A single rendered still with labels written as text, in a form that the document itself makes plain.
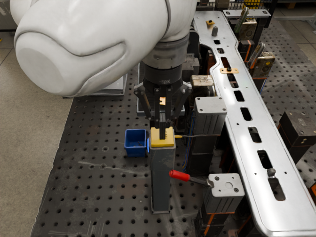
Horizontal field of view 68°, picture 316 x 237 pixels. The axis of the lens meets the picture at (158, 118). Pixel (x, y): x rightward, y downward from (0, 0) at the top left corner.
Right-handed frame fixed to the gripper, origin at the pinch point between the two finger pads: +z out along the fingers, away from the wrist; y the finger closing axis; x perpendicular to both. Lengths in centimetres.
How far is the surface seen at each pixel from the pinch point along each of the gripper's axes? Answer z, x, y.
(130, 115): 49, 51, -15
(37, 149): 119, 81, -101
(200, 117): 10.1, 12.3, 13.2
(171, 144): 3.6, -2.9, 2.3
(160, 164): 12.3, -3.4, -0.6
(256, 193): 19.0, -10.0, 27.0
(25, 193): 119, 41, -98
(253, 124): 19.0, 16.2, 34.5
